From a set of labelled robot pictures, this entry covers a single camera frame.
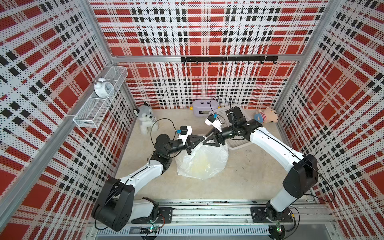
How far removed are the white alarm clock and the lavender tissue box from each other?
0.57 meters

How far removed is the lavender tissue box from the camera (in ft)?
3.67

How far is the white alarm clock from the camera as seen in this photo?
70cm
